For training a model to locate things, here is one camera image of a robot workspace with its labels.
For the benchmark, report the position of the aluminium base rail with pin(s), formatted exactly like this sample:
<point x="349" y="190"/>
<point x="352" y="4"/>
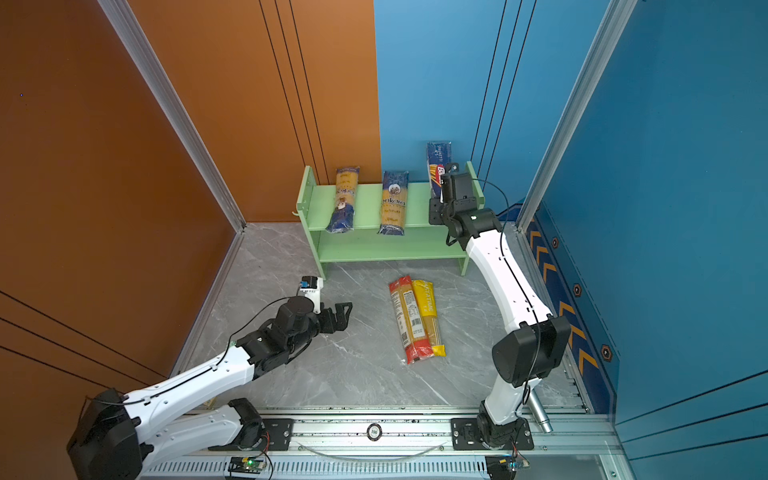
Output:
<point x="411" y="445"/>

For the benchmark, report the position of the right circuit board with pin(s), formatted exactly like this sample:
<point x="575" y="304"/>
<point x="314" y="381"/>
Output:
<point x="505" y="467"/>

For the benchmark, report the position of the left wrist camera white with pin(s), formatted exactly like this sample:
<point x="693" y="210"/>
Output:
<point x="310" y="287"/>

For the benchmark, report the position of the green metal two-tier shelf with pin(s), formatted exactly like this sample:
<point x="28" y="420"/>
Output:
<point x="421" y="241"/>

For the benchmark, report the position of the left circuit board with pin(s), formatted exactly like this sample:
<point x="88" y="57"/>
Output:
<point x="248" y="467"/>

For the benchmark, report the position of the yellow pasta bag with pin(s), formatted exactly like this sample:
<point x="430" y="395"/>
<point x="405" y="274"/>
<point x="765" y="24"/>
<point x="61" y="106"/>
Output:
<point x="425" y="296"/>

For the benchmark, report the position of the Ankara spaghetti bag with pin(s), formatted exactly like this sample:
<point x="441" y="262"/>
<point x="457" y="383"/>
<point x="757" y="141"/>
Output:
<point x="394" y="203"/>
<point x="342" y="217"/>

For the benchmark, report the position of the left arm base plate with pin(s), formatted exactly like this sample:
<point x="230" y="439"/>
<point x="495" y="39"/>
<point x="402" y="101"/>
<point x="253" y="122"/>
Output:
<point x="271" y="434"/>

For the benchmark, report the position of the silver metal cylinder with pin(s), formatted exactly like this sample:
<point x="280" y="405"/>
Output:
<point x="540" y="415"/>

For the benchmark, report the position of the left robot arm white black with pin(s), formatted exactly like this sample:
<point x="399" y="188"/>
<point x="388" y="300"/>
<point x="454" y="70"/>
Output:
<point x="121" y="436"/>

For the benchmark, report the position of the circuit board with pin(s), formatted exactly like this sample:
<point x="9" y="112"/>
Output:
<point x="248" y="467"/>
<point x="505" y="467"/>

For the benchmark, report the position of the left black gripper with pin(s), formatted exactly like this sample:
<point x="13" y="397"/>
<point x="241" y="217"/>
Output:
<point x="342" y="320"/>

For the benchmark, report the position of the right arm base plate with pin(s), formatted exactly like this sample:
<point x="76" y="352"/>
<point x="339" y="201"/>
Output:
<point x="468" y="435"/>

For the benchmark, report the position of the blue Barilla spaghetti box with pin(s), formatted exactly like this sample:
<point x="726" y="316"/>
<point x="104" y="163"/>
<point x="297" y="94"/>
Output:
<point x="439" y="155"/>

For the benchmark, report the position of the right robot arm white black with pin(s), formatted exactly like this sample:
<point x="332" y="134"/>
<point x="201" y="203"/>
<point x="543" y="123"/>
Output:
<point x="535" y="340"/>

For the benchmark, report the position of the red-ended clear spaghetti bag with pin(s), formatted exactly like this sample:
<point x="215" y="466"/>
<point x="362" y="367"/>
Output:
<point x="413" y="335"/>

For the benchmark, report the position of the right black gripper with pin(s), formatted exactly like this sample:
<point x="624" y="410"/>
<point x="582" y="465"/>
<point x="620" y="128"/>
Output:
<point x="434" y="217"/>

